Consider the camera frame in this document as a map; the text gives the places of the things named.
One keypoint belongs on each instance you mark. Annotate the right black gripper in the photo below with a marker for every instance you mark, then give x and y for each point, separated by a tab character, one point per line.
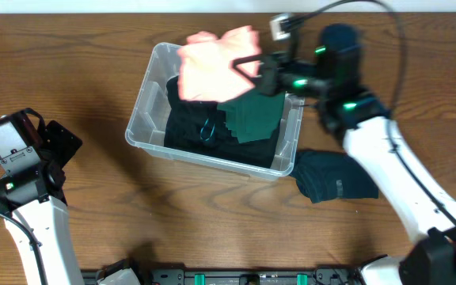
273	80

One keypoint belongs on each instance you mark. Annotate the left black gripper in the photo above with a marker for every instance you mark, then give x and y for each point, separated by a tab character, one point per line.
62	142

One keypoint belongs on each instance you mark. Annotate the pink garment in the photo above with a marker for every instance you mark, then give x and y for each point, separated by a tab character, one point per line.
206	72

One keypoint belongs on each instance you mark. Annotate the dark green garment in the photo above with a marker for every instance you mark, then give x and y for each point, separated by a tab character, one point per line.
249	118

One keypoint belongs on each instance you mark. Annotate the large black garment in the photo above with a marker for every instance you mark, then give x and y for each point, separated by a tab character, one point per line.
258	153

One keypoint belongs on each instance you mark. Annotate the small black garment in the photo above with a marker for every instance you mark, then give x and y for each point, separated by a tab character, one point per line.
190	115

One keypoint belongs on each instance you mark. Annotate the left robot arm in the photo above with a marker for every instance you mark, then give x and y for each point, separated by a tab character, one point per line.
33	205

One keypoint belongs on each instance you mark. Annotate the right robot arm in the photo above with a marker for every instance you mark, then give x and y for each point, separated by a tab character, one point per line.
363	125

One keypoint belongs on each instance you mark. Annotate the clear plastic storage bin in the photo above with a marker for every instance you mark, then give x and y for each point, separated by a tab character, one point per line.
146	127

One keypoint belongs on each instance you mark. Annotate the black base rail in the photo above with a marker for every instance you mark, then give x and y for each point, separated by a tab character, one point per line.
320	276

